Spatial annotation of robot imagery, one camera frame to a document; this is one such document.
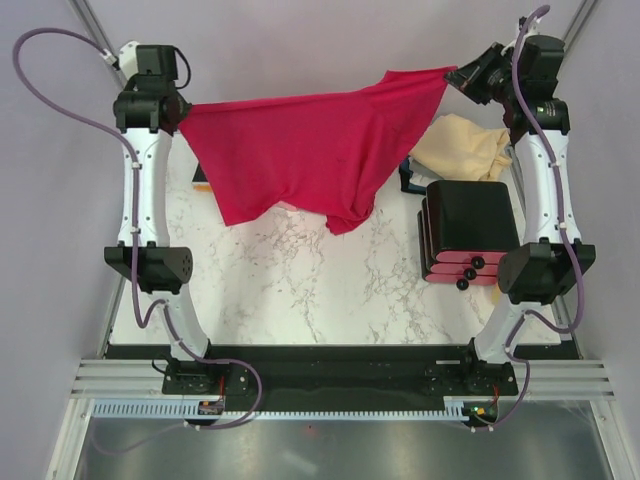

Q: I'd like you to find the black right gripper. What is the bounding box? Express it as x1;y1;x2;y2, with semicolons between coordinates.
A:
445;42;524;106

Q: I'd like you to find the black pink drawer organizer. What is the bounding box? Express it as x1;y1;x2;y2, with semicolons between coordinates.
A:
417;180;520;291

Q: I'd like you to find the magenta t shirt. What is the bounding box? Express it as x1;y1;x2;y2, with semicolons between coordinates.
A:
179;67;450;235

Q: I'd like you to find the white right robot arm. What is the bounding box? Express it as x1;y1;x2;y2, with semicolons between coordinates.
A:
444;34;596;394

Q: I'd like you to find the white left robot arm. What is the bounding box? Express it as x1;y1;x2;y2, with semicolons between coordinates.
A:
104;41;220;393

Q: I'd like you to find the cream yellow t shirt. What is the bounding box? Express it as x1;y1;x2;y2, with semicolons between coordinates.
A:
409;114;512;181

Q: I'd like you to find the black notebook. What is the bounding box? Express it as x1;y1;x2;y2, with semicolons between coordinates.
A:
192;164;208;184

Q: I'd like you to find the navy white folded cloth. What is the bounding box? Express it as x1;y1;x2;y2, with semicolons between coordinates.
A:
398;156;436;195

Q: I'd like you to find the light pink t shirt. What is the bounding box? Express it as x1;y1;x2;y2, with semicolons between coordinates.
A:
276;202;304;212

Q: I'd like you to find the yellow mug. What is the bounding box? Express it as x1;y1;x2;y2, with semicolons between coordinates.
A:
490;285;502;305

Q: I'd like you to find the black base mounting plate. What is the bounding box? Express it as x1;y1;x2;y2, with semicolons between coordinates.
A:
161;343;520;412

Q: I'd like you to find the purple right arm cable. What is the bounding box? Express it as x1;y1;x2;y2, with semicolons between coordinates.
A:
444;4;587;434

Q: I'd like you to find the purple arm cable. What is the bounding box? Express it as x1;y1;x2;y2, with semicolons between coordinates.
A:
444;4;587;434
11;28;265;455

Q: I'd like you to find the left aluminium frame post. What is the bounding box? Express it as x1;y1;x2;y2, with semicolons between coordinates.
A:
69;0;126;86

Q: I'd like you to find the aluminium frame post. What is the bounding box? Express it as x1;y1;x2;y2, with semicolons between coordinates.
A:
69;0;126;86
562;0;600;51

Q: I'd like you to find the right aluminium frame post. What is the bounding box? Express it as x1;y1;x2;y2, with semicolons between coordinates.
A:
562;0;600;51

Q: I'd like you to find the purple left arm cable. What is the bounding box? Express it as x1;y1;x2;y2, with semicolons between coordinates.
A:
11;28;265;455

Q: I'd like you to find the white slotted cable duct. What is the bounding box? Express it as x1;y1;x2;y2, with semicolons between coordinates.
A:
91;399;472;421

